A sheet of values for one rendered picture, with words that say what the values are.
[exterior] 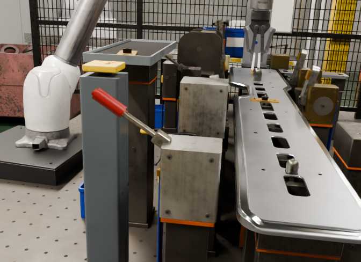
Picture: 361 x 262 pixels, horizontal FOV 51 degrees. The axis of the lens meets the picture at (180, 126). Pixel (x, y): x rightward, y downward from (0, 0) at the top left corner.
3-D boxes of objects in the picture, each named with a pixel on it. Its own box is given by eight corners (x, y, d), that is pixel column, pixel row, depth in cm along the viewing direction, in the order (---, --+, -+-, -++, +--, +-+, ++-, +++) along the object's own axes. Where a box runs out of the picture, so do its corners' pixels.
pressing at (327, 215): (413, 249, 47) (416, 238, 46) (228, 231, 49) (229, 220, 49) (278, 71, 177) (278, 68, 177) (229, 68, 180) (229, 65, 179)
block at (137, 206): (147, 228, 100) (150, 56, 87) (117, 225, 101) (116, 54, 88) (154, 209, 110) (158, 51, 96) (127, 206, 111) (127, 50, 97)
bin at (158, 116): (164, 128, 182) (165, 110, 180) (144, 127, 184) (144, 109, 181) (168, 122, 193) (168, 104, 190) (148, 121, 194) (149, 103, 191)
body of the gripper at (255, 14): (250, 9, 148) (248, 34, 151) (273, 10, 147) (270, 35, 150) (249, 9, 155) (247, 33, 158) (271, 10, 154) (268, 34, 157)
